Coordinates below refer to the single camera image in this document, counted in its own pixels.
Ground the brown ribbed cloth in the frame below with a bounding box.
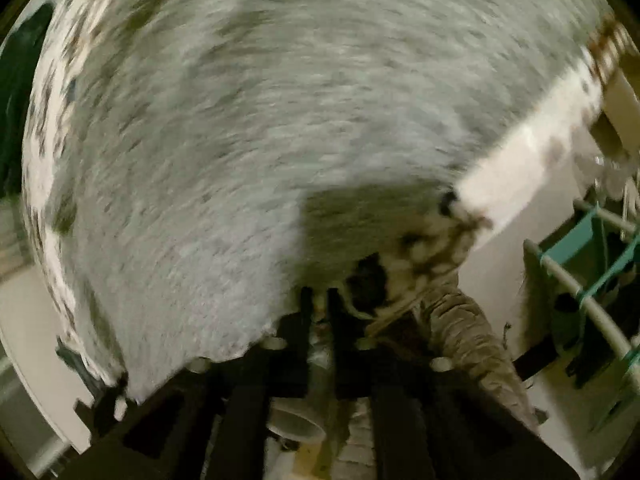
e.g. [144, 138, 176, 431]
[365, 285, 543, 433]

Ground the white clothes drying rack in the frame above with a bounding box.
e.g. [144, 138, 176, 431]
[522, 195, 640, 376]

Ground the white cup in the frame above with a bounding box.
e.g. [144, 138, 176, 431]
[267, 395, 326, 443]

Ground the dark green fluffy blanket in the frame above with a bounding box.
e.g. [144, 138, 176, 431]
[0, 4, 55, 198]

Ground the brown checkered blanket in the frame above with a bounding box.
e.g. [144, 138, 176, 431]
[587, 12, 638, 83]

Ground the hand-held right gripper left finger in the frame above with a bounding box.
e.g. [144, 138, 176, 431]
[65, 287, 313, 480]

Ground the bed with floral cover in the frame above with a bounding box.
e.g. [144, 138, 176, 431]
[20, 0, 640, 401]

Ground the grey fluffy towel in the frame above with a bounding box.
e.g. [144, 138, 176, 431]
[30, 0, 616, 406]

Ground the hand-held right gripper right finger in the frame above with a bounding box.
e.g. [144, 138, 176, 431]
[327, 289, 581, 480]

